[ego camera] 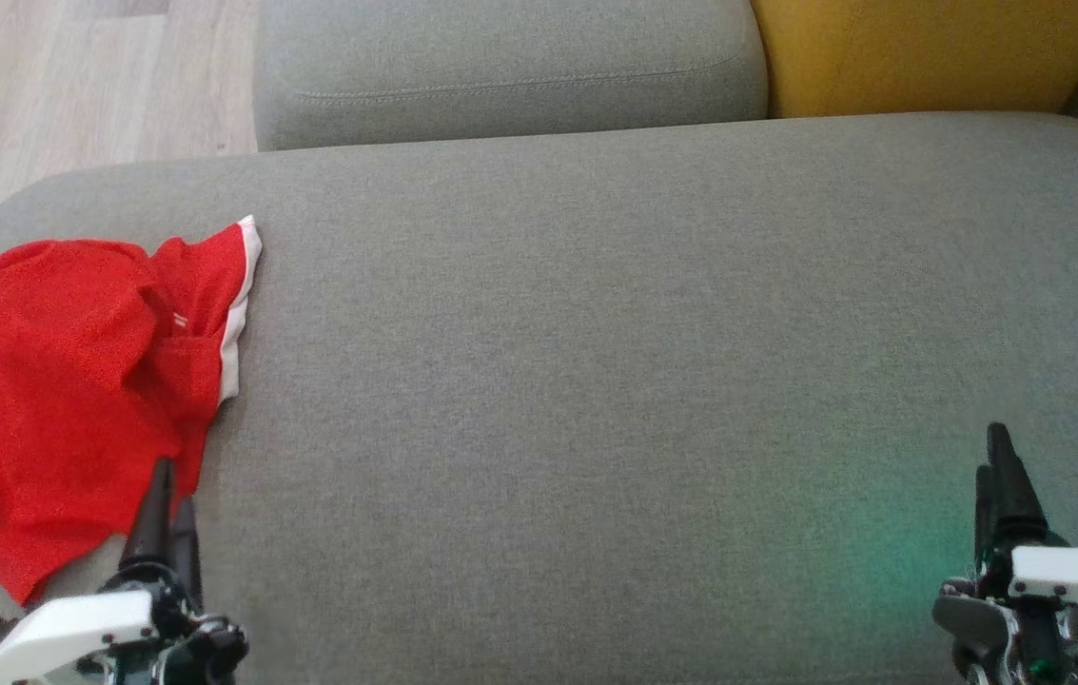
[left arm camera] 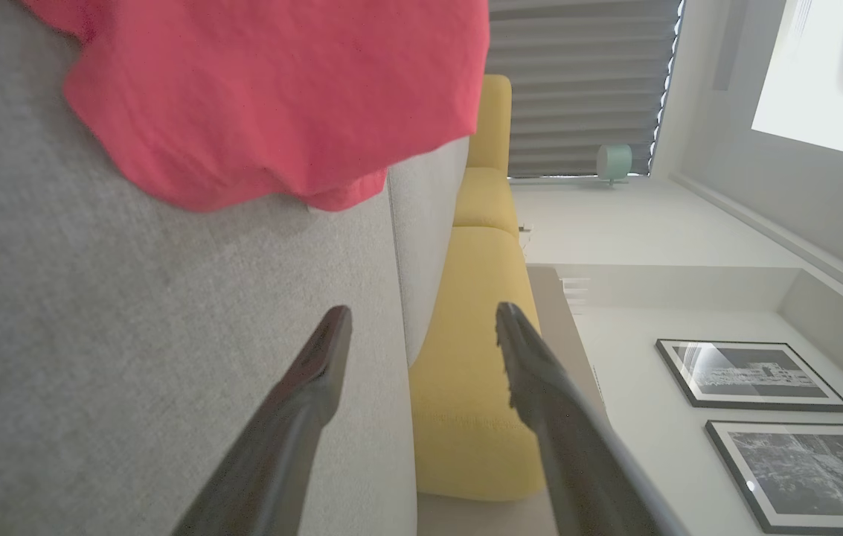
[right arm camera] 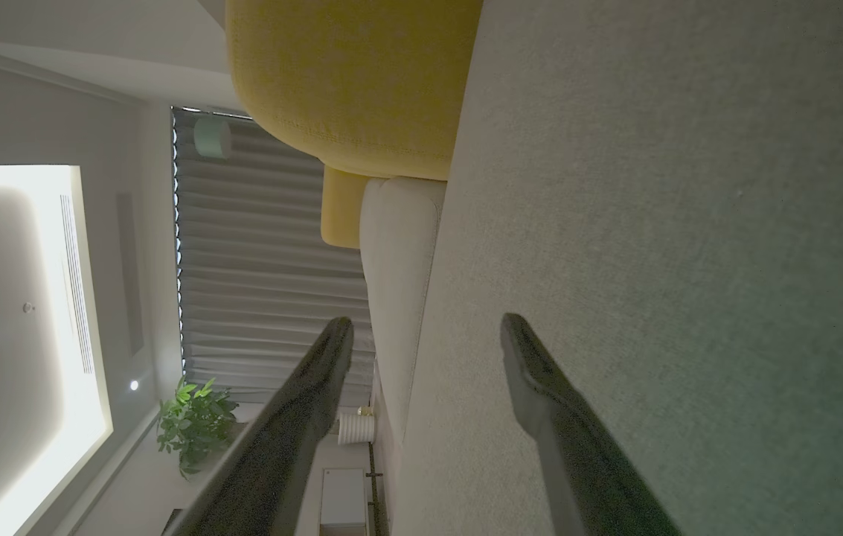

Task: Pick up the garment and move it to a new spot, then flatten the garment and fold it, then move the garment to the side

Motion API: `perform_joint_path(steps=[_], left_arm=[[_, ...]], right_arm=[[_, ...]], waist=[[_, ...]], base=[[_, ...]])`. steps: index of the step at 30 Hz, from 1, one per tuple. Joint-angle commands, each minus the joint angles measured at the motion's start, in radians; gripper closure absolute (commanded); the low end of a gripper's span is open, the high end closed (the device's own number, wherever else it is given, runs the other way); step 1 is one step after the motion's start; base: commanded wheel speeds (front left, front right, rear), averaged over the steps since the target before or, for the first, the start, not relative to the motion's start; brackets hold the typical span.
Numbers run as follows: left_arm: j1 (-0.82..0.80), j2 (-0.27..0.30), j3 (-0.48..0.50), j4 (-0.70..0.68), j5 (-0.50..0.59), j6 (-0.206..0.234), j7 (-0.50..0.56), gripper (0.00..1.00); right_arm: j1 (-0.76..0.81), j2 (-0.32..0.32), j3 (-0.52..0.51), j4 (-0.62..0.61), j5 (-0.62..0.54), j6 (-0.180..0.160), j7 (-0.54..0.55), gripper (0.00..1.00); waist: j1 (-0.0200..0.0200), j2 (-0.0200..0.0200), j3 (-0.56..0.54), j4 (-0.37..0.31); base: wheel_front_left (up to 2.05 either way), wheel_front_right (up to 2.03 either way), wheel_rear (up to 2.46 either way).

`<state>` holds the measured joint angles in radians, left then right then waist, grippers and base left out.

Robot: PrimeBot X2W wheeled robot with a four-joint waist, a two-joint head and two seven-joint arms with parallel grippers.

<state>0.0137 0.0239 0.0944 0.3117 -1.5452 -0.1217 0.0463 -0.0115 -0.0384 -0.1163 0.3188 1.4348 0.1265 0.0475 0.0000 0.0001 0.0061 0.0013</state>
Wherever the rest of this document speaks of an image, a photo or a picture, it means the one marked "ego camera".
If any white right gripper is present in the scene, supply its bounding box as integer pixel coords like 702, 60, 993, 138
933, 423, 1078, 685

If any red and white basketball jersey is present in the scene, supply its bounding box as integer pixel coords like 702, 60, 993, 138
0, 240, 186, 607

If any yellow sofa cushion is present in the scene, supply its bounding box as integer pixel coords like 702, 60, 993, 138
750, 0, 1078, 118

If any grey sofa seat cushion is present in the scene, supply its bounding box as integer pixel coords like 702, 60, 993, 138
0, 111, 1078, 685

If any grey sofa back cushion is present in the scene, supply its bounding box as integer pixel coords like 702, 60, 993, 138
253, 0, 770, 151

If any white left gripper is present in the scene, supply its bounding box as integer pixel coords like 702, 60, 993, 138
0, 459, 250, 685

